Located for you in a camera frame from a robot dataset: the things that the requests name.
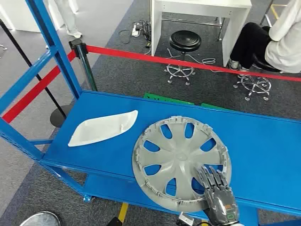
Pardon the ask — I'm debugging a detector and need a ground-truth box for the round silver metal disc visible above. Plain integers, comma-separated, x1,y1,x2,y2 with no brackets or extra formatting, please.
19,211,62,226

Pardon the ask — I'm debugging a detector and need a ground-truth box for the white floor cable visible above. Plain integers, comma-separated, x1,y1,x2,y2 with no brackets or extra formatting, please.
165,47,238,74

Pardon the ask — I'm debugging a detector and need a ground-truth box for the white curved plastic part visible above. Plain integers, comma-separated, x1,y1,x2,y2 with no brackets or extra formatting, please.
68,110,139,147

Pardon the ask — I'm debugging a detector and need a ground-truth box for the blue metal shelf rack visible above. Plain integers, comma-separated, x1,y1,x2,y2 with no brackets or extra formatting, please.
0,0,301,226

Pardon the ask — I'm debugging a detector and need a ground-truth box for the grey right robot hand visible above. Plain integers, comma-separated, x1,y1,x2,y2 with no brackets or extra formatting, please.
196,166,240,226

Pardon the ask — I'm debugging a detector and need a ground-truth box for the black stanchion with round base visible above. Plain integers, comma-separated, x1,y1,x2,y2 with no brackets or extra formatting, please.
0,18,73,128

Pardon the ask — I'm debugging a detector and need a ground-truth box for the black round swivel stool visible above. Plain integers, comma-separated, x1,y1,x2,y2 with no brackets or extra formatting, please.
164,30,202,86
233,53,281,101

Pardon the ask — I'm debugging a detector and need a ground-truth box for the red barrier belt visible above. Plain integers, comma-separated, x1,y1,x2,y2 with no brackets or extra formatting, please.
85,45,301,83
2,50,77,124

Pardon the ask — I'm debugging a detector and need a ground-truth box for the grey plastic wheel hubcap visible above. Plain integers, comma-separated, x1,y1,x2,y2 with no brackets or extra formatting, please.
131,116,232,213

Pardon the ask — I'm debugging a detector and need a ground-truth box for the metal stanchion post black cap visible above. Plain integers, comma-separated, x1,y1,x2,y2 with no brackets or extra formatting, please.
69,39,98,92

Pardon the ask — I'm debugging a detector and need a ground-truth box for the person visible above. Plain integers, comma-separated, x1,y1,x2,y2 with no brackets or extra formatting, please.
48,0,83,39
229,0,301,79

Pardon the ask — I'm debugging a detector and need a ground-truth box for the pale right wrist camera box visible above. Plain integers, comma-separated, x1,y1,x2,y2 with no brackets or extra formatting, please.
176,212,195,226

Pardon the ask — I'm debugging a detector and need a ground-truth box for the white power strip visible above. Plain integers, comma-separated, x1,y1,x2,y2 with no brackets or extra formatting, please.
131,23,142,37

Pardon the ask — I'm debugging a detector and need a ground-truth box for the white desk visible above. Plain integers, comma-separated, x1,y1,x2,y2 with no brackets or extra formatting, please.
150,0,253,67

